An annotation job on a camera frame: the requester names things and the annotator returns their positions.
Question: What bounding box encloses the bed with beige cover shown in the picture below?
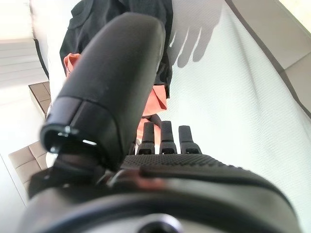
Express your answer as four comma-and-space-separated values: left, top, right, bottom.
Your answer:
225, 0, 311, 119

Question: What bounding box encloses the brown nightstand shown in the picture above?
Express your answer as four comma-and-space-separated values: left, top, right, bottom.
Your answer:
28, 81, 52, 119

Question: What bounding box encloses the black garment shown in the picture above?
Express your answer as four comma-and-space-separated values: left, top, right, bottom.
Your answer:
59, 0, 174, 99

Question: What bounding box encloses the orange shirt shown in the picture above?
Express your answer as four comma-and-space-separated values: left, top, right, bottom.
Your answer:
63, 52, 169, 156

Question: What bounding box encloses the white textured blanket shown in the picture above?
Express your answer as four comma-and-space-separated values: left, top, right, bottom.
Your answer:
46, 0, 311, 219

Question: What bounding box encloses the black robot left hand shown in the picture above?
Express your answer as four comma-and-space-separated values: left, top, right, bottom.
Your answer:
17, 12, 302, 233

